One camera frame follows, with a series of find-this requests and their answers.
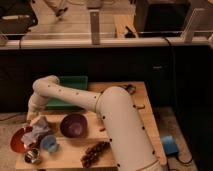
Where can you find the grey blue cloth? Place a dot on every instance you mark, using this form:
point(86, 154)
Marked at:
point(40, 128)

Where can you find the red plate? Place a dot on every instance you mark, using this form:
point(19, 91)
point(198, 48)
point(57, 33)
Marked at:
point(16, 144)

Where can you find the metal cup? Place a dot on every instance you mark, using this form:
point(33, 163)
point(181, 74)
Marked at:
point(32, 156)

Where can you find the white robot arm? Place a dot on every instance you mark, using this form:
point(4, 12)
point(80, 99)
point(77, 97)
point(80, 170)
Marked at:
point(129, 140)

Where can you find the wooden post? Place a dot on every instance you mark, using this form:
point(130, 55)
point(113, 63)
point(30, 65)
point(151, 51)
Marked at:
point(95, 27)

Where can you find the bunch of dark grapes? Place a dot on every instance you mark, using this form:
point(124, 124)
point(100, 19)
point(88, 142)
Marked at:
point(92, 154)

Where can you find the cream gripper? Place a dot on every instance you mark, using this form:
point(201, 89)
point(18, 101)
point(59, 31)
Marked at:
point(33, 113)

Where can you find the blue plastic cup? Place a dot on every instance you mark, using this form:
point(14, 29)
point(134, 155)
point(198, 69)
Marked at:
point(49, 144)

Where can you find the purple bowl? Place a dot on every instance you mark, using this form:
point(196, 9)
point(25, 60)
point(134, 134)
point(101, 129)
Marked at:
point(74, 126)

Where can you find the blue device on floor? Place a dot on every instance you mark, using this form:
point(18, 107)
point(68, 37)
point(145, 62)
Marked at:
point(169, 145)

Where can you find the black handled utensil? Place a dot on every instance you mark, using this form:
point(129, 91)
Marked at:
point(129, 88)

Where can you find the green plastic tray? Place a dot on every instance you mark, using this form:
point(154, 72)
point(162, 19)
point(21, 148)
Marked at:
point(77, 82)

